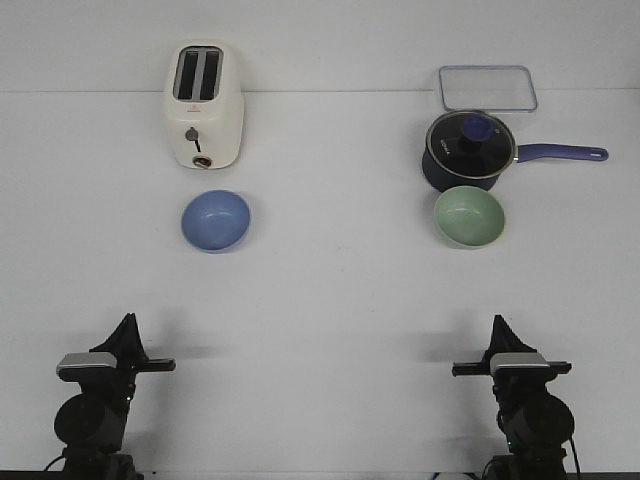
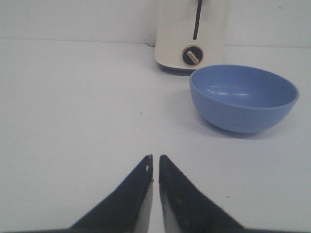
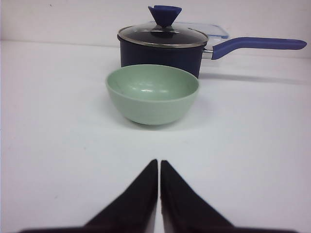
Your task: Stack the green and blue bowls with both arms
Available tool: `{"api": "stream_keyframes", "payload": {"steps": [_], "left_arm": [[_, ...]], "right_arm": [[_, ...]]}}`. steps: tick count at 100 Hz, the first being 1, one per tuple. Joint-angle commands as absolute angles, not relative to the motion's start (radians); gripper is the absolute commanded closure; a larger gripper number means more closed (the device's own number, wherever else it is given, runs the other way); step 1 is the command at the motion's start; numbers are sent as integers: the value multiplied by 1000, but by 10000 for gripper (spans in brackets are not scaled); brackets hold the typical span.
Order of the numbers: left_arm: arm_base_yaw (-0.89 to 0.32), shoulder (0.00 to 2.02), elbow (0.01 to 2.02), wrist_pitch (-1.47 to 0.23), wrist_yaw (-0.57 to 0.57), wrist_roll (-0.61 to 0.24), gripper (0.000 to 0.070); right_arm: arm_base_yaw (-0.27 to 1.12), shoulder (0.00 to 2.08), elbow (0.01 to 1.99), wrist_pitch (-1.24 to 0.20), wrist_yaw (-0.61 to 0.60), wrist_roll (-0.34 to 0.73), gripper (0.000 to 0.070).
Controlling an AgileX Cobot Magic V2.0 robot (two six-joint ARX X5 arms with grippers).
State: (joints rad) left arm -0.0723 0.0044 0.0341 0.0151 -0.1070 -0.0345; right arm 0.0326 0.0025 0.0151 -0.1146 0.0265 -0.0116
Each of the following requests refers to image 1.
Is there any blue bowl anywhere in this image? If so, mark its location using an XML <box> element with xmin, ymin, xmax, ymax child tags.
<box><xmin>180</xmin><ymin>189</ymin><xmax>252</xmax><ymax>254</ymax></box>

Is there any green bowl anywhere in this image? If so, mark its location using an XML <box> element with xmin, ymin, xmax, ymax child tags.
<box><xmin>433</xmin><ymin>186</ymin><xmax>506</xmax><ymax>249</ymax></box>

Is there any glass pot lid blue knob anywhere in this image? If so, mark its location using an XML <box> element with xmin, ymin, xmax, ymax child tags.
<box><xmin>426</xmin><ymin>110</ymin><xmax>516</xmax><ymax>180</ymax></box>

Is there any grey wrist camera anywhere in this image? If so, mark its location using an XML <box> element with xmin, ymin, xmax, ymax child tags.
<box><xmin>56</xmin><ymin>352</ymin><xmax>117</xmax><ymax>383</ymax></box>
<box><xmin>489</xmin><ymin>352</ymin><xmax>550</xmax><ymax>377</ymax></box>

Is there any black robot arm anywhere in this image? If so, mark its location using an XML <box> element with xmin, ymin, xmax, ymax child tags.
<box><xmin>54</xmin><ymin>313</ymin><xmax>176</xmax><ymax>479</ymax></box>
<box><xmin>452</xmin><ymin>314</ymin><xmax>575</xmax><ymax>479</ymax></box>

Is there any white two-slot toaster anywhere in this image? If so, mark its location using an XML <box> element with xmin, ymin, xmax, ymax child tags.
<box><xmin>163</xmin><ymin>40</ymin><xmax>244</xmax><ymax>170</ymax></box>

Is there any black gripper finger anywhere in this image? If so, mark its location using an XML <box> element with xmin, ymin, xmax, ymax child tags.
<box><xmin>91</xmin><ymin>313</ymin><xmax>144</xmax><ymax>351</ymax></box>
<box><xmin>488</xmin><ymin>314</ymin><xmax>536</xmax><ymax>354</ymax></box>

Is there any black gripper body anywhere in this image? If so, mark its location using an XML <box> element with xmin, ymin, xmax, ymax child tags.
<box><xmin>452</xmin><ymin>356</ymin><xmax>572</xmax><ymax>400</ymax></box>
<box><xmin>84</xmin><ymin>351</ymin><xmax>176</xmax><ymax>395</ymax></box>

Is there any dark blue saucepan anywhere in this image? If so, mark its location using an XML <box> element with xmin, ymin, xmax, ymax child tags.
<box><xmin>422</xmin><ymin>143</ymin><xmax>609</xmax><ymax>192</ymax></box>

